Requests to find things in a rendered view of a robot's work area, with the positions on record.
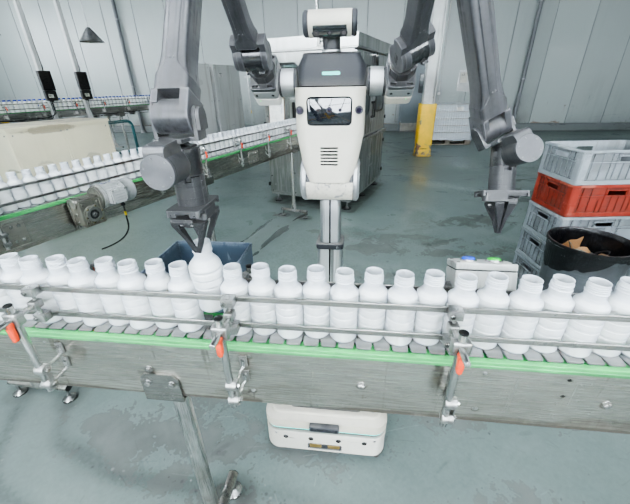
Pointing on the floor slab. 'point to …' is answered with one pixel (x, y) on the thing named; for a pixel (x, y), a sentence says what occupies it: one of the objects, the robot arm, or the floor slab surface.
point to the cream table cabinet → (44, 144)
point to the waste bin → (564, 257)
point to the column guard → (424, 129)
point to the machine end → (289, 56)
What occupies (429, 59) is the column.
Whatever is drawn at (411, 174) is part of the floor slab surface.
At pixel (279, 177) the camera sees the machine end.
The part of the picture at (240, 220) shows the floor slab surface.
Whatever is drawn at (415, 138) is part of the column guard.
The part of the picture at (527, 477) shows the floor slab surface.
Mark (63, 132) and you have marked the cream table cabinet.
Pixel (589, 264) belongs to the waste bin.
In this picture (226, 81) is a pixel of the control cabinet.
